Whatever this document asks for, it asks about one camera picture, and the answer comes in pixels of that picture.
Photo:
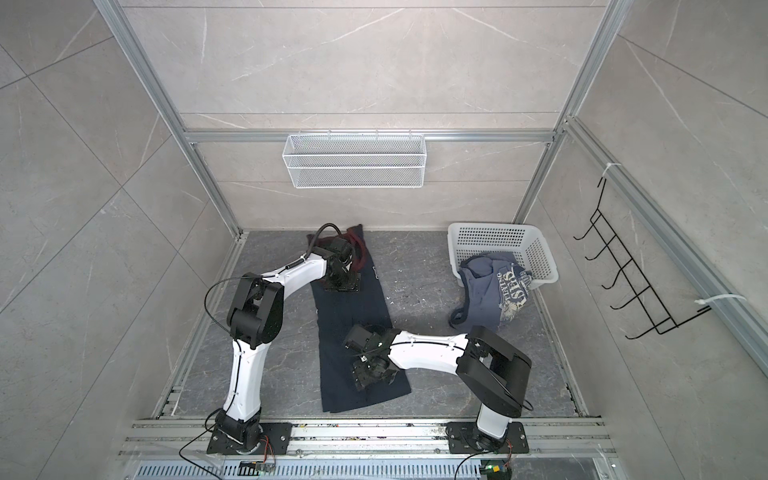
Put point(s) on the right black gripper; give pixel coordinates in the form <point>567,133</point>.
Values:
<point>360,380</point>

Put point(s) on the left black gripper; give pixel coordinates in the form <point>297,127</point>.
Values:
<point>355,283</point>

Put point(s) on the navy tank top red trim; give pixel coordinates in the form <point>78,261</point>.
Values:
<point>337,313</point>

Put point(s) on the grey-blue printed tank top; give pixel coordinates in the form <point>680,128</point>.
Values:
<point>496,287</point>

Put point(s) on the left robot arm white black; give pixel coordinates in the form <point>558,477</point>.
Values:
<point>255,319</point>

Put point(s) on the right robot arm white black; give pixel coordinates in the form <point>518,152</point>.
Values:
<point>495,372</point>

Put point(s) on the white plastic laundry basket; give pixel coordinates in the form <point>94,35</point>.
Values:
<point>526,242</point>

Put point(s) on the white zip tie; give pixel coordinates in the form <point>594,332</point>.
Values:
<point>724,296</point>

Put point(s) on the white wire mesh wall basket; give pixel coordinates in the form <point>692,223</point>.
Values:
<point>361,160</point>

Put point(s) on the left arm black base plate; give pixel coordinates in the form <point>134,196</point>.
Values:
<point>270,437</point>

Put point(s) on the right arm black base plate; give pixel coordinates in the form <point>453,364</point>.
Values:
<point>466,438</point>

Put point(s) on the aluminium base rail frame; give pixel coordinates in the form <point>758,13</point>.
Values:
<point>560,448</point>

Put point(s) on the black wire hook rack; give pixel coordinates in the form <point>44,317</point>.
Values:
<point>628,270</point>

